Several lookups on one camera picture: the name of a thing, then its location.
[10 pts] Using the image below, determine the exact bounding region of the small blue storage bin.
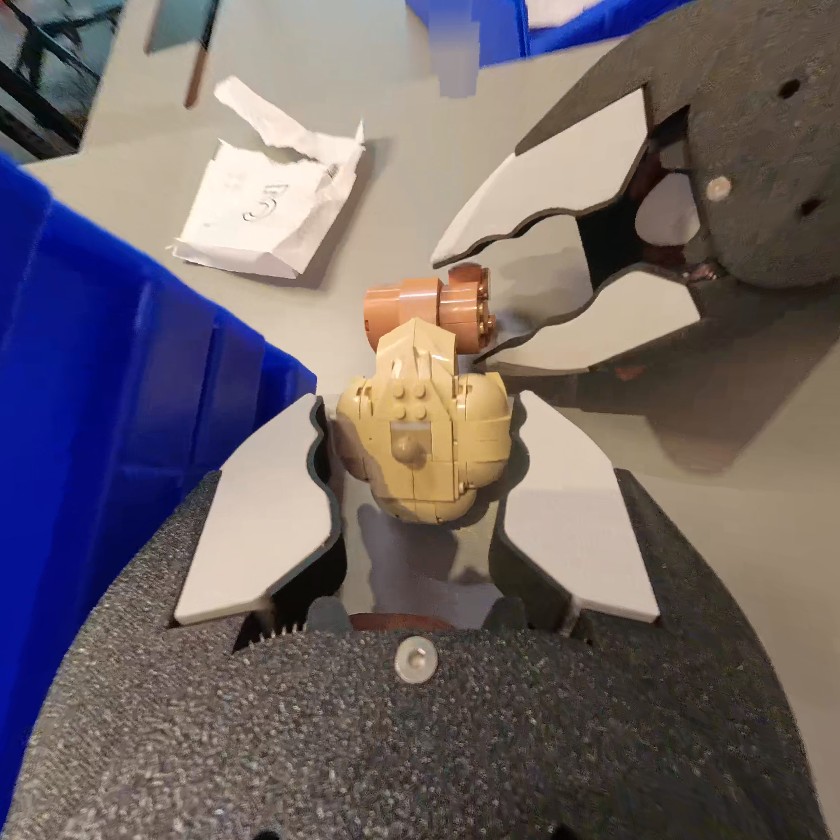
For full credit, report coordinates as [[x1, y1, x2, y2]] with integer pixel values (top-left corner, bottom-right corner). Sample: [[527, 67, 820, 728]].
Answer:
[[405, 0, 690, 64]]

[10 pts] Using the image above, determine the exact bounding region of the torn white paper bag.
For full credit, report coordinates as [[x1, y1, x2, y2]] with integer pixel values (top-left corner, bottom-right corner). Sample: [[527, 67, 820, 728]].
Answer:
[[168, 75, 367, 284]]

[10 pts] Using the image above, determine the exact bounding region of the grey desk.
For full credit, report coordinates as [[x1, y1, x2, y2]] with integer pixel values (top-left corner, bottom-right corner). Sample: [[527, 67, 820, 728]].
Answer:
[[27, 0, 840, 840]]

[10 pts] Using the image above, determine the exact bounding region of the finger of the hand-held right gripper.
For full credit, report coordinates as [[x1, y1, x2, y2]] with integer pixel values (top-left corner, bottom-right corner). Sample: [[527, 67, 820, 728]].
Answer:
[[431, 87, 653, 270], [470, 269, 704, 379]]

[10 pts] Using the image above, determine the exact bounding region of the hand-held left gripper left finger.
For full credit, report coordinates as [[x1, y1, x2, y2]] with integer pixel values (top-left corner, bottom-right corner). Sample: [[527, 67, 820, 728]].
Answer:
[[171, 394, 346, 626]]

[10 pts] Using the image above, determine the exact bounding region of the tan brown brick toy figure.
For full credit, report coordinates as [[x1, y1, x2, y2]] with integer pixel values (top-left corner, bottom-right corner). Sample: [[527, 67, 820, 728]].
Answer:
[[334, 263, 515, 529]]

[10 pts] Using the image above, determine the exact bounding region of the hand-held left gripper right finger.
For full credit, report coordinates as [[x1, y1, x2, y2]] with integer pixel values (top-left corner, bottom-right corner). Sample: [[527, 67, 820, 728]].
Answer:
[[490, 390, 661, 626]]

